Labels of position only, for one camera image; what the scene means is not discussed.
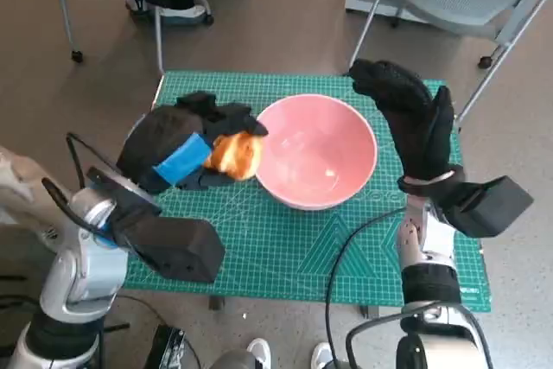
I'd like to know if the green cutting mat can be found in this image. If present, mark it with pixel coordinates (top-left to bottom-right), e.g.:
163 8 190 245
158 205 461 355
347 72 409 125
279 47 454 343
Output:
120 69 493 313

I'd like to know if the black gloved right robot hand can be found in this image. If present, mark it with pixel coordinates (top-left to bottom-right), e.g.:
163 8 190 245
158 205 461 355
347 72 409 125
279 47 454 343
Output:
348 59 457 182

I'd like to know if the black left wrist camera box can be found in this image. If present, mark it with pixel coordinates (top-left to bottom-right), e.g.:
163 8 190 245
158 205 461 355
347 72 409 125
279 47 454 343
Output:
86 165 226 283

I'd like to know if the orange braided toy bread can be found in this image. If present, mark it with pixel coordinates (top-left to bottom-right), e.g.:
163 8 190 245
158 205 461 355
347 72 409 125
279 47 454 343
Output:
202 131 265 181

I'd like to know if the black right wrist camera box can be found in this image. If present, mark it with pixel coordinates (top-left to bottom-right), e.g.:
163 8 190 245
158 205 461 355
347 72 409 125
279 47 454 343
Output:
431 174 535 239

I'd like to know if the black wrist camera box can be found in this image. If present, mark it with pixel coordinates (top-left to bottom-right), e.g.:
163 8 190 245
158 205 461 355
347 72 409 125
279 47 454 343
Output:
86 165 226 283
431 174 535 239

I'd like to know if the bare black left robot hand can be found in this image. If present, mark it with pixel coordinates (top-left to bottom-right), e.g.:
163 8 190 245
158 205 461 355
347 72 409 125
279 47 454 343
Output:
116 91 270 193

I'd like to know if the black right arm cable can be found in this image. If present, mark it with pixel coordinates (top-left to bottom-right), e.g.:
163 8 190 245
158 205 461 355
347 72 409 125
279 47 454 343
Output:
346 299 493 369
324 207 407 369

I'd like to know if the white shoe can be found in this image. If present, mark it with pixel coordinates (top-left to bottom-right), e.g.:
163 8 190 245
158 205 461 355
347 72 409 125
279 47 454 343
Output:
311 341 334 369
245 337 272 369

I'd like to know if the black floor device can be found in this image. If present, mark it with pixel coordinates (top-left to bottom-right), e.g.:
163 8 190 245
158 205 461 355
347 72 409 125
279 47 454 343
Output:
144 323 187 369

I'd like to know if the pink bowl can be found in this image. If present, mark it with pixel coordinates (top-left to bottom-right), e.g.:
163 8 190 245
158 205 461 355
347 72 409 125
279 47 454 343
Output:
255 94 378 211

